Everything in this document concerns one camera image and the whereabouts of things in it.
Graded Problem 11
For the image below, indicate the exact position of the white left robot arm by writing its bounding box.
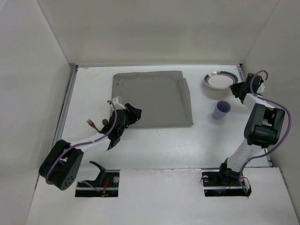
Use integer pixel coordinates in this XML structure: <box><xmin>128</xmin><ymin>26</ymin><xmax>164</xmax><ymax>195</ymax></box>
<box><xmin>38</xmin><ymin>100</ymin><xmax>142</xmax><ymax>192</ymax></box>

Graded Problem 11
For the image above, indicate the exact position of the brown wooden fork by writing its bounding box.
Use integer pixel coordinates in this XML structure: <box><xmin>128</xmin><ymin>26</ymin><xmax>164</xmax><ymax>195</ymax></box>
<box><xmin>87</xmin><ymin>119</ymin><xmax>99</xmax><ymax>133</ymax></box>

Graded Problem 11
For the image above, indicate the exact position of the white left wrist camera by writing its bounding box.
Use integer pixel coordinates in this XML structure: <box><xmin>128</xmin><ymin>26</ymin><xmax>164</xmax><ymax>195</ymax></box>
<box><xmin>110</xmin><ymin>97</ymin><xmax>126</xmax><ymax>111</ymax></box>

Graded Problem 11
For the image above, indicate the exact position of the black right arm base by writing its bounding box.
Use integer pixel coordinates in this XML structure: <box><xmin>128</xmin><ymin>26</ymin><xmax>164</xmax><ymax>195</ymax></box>
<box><xmin>200</xmin><ymin>161</ymin><xmax>252</xmax><ymax>197</ymax></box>

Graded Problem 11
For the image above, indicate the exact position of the lilac plastic cup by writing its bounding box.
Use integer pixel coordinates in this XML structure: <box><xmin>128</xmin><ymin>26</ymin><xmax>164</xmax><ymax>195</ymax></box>
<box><xmin>212</xmin><ymin>101</ymin><xmax>231</xmax><ymax>120</ymax></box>

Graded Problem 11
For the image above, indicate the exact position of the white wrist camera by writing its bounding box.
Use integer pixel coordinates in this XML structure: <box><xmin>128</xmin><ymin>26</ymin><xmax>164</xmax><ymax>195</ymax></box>
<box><xmin>256</xmin><ymin>81</ymin><xmax>265</xmax><ymax>95</ymax></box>
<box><xmin>110</xmin><ymin>97</ymin><xmax>126</xmax><ymax>111</ymax></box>

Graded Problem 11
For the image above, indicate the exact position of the white plate green rim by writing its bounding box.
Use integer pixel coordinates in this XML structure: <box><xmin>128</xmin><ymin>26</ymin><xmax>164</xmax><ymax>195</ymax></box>
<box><xmin>203</xmin><ymin>71</ymin><xmax>239</xmax><ymax>90</ymax></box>

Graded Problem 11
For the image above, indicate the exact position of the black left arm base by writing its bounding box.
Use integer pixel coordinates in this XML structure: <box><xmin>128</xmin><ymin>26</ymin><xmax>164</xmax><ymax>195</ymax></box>
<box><xmin>75</xmin><ymin>161</ymin><xmax>120</xmax><ymax>198</ymax></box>

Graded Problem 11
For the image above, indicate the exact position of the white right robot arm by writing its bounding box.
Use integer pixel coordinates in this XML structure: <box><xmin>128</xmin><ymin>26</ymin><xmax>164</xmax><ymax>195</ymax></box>
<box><xmin>219</xmin><ymin>73</ymin><xmax>287</xmax><ymax>178</ymax></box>

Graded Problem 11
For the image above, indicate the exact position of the grey cloth placemat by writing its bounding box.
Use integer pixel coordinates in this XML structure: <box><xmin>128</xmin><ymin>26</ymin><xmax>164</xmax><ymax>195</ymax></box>
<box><xmin>112</xmin><ymin>71</ymin><xmax>194</xmax><ymax>129</ymax></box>

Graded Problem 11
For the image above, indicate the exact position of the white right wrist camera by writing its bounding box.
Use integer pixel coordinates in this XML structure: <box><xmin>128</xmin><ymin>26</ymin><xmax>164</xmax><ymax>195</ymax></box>
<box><xmin>256</xmin><ymin>81</ymin><xmax>265</xmax><ymax>95</ymax></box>

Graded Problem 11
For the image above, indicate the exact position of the brown wooden spoon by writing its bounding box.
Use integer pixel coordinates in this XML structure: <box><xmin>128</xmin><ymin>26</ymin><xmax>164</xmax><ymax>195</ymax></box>
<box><xmin>102</xmin><ymin>119</ymin><xmax>109</xmax><ymax>126</ymax></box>

